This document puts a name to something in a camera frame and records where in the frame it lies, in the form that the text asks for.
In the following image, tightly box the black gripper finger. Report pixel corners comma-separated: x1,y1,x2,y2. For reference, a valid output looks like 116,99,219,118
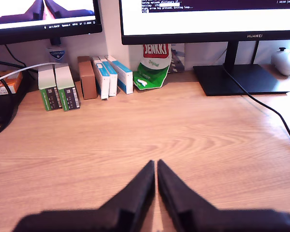
99,159,157,232
157,159,218,232

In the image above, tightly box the white blue slim box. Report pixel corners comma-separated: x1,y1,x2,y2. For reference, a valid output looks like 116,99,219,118
105,55,134,95
98,56,118,97
90,56,111,100

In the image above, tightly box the green Jenkki gum bag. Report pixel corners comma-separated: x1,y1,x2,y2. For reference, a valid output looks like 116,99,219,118
132,43,172,91

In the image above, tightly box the brown cardboard box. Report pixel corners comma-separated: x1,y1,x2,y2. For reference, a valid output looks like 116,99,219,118
77,56,98,100

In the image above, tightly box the green white barcode box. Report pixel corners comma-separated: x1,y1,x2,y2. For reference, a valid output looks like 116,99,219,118
38,64,63,112
54,63,82,112

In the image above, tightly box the grey picture card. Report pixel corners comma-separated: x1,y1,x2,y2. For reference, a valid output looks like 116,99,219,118
168,43,186,73

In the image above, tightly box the black device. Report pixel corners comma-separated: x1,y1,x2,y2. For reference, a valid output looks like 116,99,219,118
0,93,18,126

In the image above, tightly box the orange white box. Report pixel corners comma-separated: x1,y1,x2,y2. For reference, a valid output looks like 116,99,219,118
0,70,24,97

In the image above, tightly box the large black Huawei monitor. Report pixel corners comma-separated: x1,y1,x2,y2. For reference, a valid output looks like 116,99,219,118
118,0,290,97

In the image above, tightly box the small black computer monitor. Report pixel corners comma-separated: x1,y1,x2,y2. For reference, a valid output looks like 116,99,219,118
0,0,103,46

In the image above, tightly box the thick black table cable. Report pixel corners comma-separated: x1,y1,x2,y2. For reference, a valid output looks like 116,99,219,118
222,66,290,152

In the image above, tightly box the looping black cable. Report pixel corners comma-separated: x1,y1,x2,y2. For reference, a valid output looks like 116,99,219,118
0,67,15,140

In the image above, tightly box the thin black monitor cable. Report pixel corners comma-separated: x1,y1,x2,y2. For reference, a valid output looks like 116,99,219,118
251,40,260,65

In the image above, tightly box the white cable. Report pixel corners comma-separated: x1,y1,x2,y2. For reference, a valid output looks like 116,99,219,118
0,62,61,85

